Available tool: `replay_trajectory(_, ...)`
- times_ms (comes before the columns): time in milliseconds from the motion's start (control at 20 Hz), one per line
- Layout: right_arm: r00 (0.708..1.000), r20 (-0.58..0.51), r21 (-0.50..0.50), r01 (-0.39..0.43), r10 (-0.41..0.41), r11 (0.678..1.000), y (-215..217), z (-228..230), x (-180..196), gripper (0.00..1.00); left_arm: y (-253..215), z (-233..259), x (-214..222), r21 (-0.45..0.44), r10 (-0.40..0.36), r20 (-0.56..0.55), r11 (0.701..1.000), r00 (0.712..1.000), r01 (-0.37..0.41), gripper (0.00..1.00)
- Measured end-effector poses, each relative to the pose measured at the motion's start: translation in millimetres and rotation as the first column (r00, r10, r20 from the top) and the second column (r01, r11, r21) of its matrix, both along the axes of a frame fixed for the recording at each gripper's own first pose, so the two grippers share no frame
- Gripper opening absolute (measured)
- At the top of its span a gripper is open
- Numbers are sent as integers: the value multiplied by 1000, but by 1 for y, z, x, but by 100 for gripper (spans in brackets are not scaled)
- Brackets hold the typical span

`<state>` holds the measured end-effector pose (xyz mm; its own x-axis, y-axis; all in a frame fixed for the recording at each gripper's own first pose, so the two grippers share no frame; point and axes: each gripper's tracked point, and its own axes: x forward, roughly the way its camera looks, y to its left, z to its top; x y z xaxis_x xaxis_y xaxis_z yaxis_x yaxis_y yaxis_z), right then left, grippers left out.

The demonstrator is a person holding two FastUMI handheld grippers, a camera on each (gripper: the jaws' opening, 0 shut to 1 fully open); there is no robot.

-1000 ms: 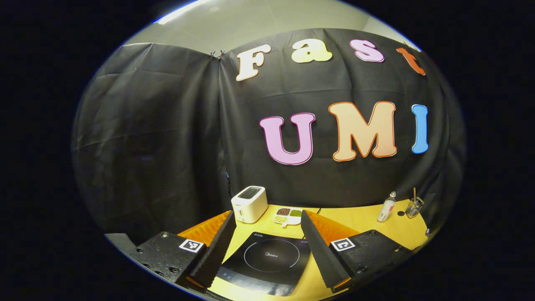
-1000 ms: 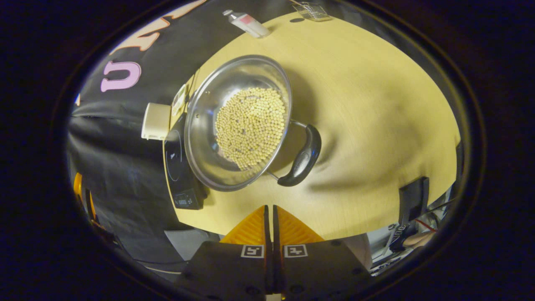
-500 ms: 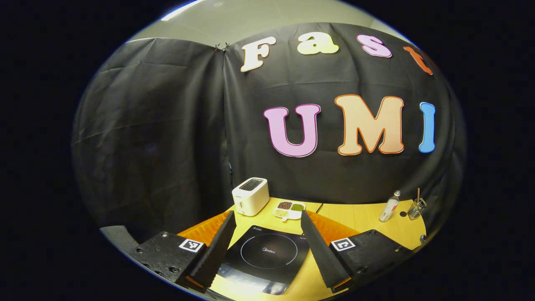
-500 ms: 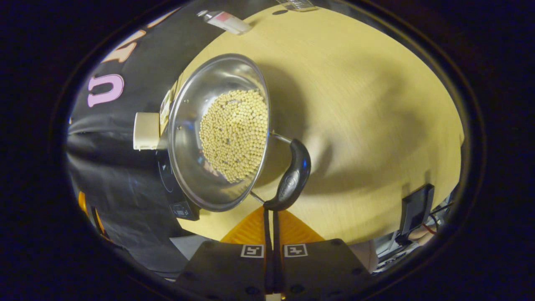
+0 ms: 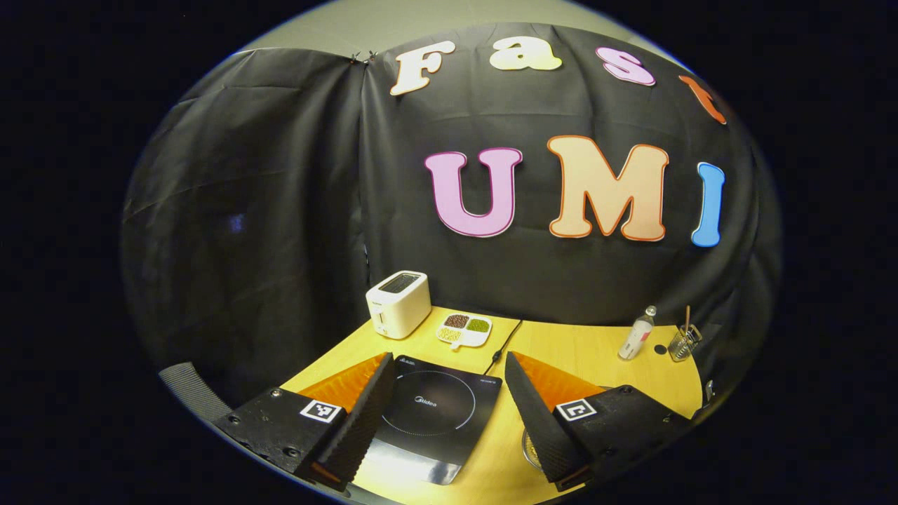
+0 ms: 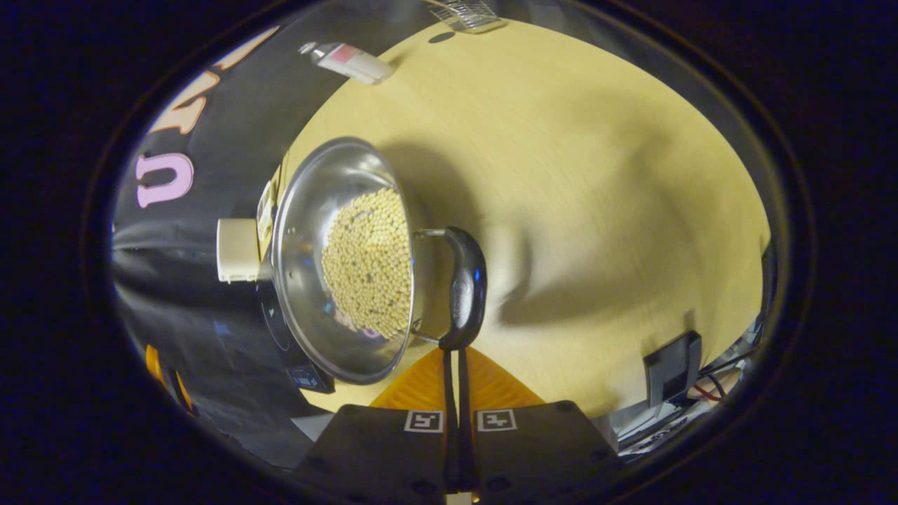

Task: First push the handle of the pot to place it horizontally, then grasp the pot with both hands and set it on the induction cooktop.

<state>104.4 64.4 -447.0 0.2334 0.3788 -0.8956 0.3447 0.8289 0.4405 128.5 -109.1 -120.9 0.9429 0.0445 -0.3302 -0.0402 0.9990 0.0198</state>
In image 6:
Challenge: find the white toaster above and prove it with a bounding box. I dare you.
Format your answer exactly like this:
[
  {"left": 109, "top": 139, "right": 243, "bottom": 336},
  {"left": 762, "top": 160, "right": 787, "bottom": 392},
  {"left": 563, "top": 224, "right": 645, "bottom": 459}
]
[{"left": 216, "top": 217, "right": 262, "bottom": 283}]

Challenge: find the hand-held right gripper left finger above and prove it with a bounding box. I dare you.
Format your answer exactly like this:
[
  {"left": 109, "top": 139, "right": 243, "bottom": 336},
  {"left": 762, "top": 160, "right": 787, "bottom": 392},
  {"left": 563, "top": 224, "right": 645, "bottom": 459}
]
[{"left": 291, "top": 346, "right": 458, "bottom": 503}]

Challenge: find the black backdrop cloth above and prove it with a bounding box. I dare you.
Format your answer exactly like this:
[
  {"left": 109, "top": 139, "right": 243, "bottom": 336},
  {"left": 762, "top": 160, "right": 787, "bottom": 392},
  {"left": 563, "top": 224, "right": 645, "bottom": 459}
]
[{"left": 109, "top": 4, "right": 436, "bottom": 471}]

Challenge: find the black induction cooktop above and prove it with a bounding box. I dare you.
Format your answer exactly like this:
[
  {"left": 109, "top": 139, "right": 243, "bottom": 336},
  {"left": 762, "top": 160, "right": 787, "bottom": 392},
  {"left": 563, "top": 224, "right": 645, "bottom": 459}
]
[{"left": 254, "top": 260, "right": 336, "bottom": 395}]

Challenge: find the black rectangular block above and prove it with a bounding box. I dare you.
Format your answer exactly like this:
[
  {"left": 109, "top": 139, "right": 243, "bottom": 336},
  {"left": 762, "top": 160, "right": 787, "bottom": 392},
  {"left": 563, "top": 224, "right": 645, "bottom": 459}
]
[{"left": 644, "top": 331, "right": 702, "bottom": 409}]

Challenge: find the white divided dish of beans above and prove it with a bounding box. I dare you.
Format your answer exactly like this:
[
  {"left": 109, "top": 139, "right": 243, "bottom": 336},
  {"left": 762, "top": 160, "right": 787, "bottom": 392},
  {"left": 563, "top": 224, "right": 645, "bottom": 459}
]
[{"left": 256, "top": 181, "right": 279, "bottom": 243}]

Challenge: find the clear glass holder with stick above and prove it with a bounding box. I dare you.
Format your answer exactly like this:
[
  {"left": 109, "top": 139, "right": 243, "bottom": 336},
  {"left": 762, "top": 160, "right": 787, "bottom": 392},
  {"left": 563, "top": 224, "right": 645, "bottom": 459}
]
[{"left": 428, "top": 0, "right": 506, "bottom": 34}]

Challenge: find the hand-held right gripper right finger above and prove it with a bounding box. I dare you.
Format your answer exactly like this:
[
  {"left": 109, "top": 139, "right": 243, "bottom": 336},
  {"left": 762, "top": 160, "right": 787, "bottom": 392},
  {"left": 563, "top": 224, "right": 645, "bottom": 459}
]
[{"left": 457, "top": 346, "right": 624, "bottom": 503}]

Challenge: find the white bottle with red label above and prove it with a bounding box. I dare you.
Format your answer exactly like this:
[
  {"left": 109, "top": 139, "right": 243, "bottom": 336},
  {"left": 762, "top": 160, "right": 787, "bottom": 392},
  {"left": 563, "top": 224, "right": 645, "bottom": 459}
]
[{"left": 298, "top": 41, "right": 395, "bottom": 86}]

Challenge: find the stainless steel pot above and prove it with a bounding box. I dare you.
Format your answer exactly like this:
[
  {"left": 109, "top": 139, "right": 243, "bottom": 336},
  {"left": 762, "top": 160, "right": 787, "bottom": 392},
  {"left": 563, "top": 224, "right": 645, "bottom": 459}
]
[{"left": 270, "top": 137, "right": 489, "bottom": 386}]

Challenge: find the pile of yellow soybeans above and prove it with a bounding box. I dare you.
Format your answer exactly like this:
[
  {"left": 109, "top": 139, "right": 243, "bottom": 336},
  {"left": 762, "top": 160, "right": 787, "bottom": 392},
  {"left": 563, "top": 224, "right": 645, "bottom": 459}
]
[{"left": 321, "top": 187, "right": 413, "bottom": 341}]

